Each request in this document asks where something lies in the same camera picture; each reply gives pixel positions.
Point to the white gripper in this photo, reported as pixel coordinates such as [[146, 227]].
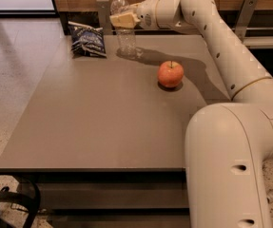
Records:
[[146, 14]]

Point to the clear plastic water bottle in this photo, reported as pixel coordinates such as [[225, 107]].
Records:
[[126, 36]]

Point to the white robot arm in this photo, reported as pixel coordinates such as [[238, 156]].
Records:
[[225, 144]]

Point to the blue chip bag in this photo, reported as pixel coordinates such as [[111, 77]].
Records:
[[87, 40]]

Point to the red apple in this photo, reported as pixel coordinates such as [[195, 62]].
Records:
[[170, 74]]

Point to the upper grey drawer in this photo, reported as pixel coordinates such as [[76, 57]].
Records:
[[61, 196]]

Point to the grey drawer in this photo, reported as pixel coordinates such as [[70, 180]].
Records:
[[61, 196], [121, 221]]

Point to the lower grey drawer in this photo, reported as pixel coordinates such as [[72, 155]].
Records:
[[121, 221]]

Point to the left metal bracket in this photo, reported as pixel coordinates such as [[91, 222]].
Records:
[[103, 8]]

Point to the metal bracket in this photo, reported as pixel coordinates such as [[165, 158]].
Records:
[[103, 8], [244, 17]]

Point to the right metal bracket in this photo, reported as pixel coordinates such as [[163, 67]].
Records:
[[244, 17]]

